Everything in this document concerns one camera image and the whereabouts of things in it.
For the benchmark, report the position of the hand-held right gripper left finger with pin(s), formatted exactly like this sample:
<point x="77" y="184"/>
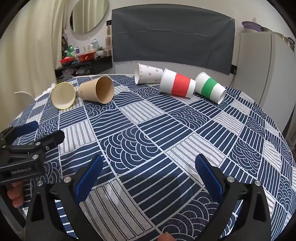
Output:
<point x="89" y="178"/>

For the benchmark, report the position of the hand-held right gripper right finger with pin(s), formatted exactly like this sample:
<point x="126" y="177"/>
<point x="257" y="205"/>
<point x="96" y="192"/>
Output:
<point x="208" y="176"/>

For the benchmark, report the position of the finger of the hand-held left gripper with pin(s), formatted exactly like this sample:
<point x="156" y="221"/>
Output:
<point x="52" y="138"/>
<point x="25" y="128"/>

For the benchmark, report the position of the brown paper cup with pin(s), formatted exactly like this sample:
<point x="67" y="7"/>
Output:
<point x="97" y="89"/>

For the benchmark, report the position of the heart print white paper cup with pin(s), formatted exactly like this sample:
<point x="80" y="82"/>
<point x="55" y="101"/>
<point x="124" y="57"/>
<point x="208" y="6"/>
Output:
<point x="149" y="74"/>

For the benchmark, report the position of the yellow-rimmed white paper cup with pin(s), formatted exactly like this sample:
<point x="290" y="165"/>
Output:
<point x="63" y="95"/>

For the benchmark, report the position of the green band white paper cup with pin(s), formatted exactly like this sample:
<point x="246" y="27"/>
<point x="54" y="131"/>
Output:
<point x="209" y="87"/>

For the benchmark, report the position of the red band white paper cup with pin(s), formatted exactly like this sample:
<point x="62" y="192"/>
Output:
<point x="178" y="84"/>

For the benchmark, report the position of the person's left hand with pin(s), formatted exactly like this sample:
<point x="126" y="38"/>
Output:
<point x="15" y="194"/>

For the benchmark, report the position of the person's right hand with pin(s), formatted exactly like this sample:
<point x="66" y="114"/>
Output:
<point x="167" y="237"/>

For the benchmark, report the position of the white chair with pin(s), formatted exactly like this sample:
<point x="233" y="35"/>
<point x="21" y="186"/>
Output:
<point x="24" y="94"/>

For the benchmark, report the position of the white fluffy cloth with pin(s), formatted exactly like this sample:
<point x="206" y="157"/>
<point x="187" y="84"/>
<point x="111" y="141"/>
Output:
<point x="47" y="90"/>

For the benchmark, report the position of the blue patterned tablecloth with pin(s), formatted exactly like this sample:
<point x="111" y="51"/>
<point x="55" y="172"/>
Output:
<point x="150" y="129"/>

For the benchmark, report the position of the small red basin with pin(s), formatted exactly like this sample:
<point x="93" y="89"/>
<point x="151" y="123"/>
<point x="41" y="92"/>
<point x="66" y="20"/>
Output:
<point x="67" y="61"/>

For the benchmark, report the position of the beige curtain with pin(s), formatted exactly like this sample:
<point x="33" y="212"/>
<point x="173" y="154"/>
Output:
<point x="34" y="46"/>

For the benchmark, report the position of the red colander bowl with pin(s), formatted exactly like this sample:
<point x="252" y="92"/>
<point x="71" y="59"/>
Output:
<point x="86" y="57"/>

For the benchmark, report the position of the green packet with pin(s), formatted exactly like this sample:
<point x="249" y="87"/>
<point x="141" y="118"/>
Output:
<point x="70" y="51"/>

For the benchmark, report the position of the small potted plant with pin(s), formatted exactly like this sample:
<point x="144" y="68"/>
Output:
<point x="100" y="52"/>

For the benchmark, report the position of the white refrigerator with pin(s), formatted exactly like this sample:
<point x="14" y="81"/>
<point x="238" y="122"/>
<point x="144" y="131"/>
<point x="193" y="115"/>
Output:
<point x="259" y="69"/>

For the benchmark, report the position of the grey cloth cover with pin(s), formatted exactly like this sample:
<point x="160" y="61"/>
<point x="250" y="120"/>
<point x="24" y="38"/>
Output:
<point x="173" y="39"/>

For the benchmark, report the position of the purple basin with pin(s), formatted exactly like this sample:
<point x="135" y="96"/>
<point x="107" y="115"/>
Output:
<point x="251" y="26"/>

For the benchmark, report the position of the metal pot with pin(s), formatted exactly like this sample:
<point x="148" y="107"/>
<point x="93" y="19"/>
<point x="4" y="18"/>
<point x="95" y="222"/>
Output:
<point x="289" y="42"/>

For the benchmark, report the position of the black wall shelf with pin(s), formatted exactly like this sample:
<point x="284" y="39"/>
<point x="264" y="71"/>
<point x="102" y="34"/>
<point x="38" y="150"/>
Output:
<point x="99" y="63"/>

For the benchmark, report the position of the black wall socket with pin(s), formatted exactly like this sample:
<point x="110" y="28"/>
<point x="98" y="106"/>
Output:
<point x="234" y="69"/>

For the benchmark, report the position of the round wall mirror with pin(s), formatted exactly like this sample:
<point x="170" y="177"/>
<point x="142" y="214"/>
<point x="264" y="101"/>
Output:
<point x="89" y="14"/>

